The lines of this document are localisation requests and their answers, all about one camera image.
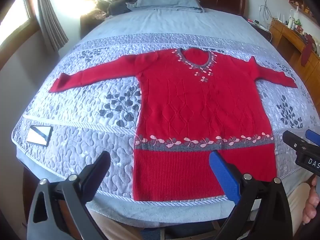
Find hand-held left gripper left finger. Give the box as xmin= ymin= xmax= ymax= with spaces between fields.
xmin=27 ymin=151 xmax=111 ymax=240

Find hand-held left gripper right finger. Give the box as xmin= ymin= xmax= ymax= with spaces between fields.
xmin=209 ymin=150 xmax=293 ymax=240

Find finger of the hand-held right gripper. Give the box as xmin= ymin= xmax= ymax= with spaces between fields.
xmin=305 ymin=129 xmax=320 ymax=147
xmin=282 ymin=130 xmax=310 ymax=153

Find red knitted sweater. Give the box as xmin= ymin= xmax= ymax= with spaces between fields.
xmin=49 ymin=47 xmax=298 ymax=202

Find pile of dark clothes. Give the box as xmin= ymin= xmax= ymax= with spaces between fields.
xmin=94 ymin=0 xmax=138 ymax=18

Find person's right hand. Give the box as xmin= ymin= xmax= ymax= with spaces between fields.
xmin=302 ymin=176 xmax=320 ymax=225

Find grey leaf-patterned quilt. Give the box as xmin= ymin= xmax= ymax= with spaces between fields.
xmin=11 ymin=32 xmax=320 ymax=208

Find person's beige trousers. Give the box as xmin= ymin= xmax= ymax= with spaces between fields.
xmin=87 ymin=182 xmax=314 ymax=240

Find smartphone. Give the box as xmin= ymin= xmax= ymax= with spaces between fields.
xmin=26 ymin=125 xmax=53 ymax=147

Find hanging dark red cloth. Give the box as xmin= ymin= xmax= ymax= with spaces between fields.
xmin=300 ymin=34 xmax=316 ymax=67

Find wooden desk with clutter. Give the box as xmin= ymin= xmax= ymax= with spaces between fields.
xmin=269 ymin=19 xmax=320 ymax=92

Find wooden nightstand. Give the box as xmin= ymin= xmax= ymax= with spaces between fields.
xmin=80 ymin=9 xmax=110 ymax=40

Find grey quilted bedspread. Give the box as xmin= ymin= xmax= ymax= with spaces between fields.
xmin=16 ymin=7 xmax=320 ymax=230

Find grey curtain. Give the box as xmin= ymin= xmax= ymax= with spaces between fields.
xmin=32 ymin=0 xmax=69 ymax=53

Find blue pillow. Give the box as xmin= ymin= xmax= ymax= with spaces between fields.
xmin=126 ymin=0 xmax=204 ymax=13

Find wall shelf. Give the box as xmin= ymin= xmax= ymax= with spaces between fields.
xmin=289 ymin=0 xmax=320 ymax=18

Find white cables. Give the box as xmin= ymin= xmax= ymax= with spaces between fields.
xmin=259 ymin=0 xmax=273 ymax=29

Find window with wooden frame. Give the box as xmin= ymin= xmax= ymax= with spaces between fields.
xmin=0 ymin=0 xmax=40 ymax=52

